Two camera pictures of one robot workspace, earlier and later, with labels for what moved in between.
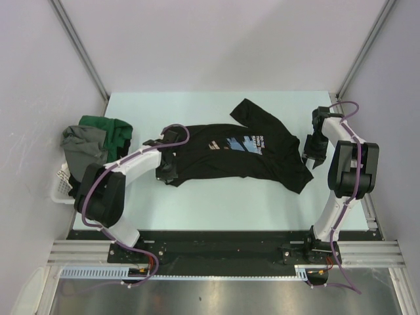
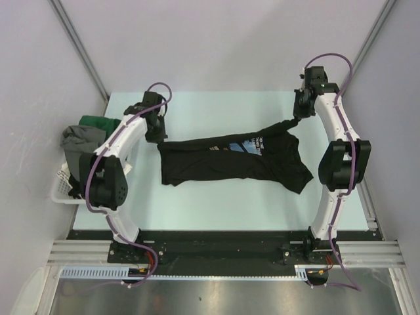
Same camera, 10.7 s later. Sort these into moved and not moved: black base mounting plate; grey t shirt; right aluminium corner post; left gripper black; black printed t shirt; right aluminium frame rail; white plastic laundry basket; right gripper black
Moved: right gripper black; left gripper black; black printed t shirt
Not moved: black base mounting plate; right aluminium frame rail; grey t shirt; right aluminium corner post; white plastic laundry basket
